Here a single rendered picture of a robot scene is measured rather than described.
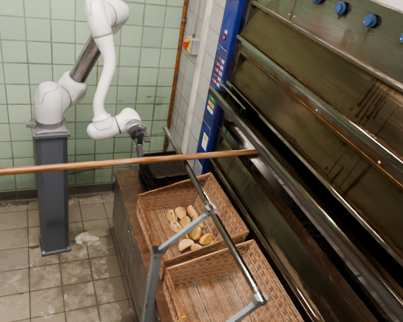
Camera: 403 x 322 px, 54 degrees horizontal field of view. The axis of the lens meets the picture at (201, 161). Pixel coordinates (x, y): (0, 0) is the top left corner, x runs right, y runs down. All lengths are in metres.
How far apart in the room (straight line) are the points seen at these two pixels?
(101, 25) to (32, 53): 0.94
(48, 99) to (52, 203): 0.75
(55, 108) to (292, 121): 1.34
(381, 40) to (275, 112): 0.63
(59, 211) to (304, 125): 1.77
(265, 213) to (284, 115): 0.52
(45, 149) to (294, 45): 1.54
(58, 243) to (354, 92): 2.25
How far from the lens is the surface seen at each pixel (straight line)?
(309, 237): 1.78
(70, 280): 2.94
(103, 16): 2.11
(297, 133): 1.76
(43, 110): 2.41
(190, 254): 2.12
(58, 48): 2.94
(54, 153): 2.54
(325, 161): 1.63
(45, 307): 2.82
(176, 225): 2.41
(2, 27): 2.90
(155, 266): 1.88
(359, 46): 1.55
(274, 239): 1.99
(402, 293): 1.38
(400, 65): 1.42
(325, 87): 1.62
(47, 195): 2.73
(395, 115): 1.41
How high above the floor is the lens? 2.27
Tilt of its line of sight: 33 degrees down
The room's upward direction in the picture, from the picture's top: 12 degrees clockwise
